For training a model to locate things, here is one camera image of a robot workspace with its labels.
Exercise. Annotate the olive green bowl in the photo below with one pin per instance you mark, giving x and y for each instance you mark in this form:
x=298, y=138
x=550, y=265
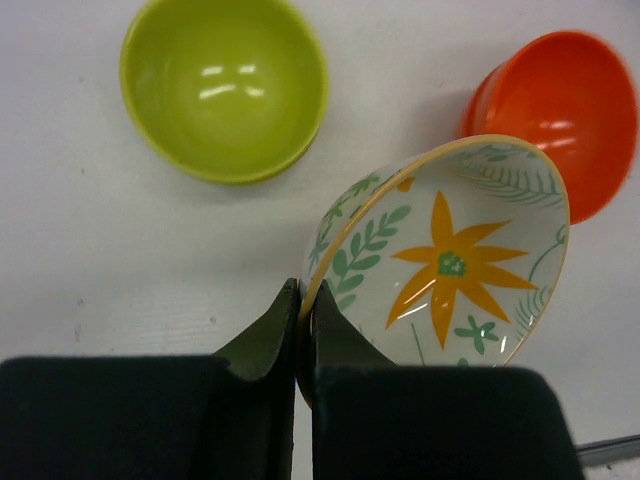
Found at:
x=223, y=88

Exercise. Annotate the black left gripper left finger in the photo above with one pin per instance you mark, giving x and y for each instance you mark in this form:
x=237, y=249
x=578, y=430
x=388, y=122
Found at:
x=225, y=415

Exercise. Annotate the lime green bowl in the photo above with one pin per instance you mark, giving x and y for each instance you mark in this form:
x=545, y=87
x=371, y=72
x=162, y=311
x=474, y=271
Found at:
x=268, y=173

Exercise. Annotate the orange bowl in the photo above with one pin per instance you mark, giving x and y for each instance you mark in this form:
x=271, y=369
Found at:
x=571, y=94
x=474, y=118

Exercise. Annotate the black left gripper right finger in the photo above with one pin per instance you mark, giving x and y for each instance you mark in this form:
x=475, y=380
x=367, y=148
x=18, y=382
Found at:
x=373, y=419

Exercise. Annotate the tan bowl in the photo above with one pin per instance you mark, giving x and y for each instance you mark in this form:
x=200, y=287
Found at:
x=449, y=257

